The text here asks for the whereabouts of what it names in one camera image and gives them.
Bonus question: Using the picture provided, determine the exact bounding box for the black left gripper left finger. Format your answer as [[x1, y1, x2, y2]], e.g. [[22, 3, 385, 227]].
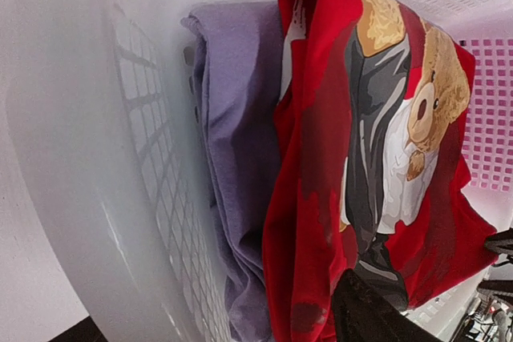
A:
[[50, 316, 96, 342]]

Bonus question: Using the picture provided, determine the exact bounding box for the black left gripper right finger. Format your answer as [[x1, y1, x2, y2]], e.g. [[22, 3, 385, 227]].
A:
[[332, 269, 437, 342]]

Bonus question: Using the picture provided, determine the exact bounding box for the red bear print shirt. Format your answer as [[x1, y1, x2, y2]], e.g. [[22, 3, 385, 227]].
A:
[[263, 0, 496, 341]]

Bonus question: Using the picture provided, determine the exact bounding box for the white perforated plastic basket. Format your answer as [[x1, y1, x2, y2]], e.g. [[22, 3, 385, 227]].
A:
[[5, 0, 512, 341]]

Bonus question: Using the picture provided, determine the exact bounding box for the purple cloth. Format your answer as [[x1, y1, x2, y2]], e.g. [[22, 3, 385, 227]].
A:
[[182, 2, 284, 341]]

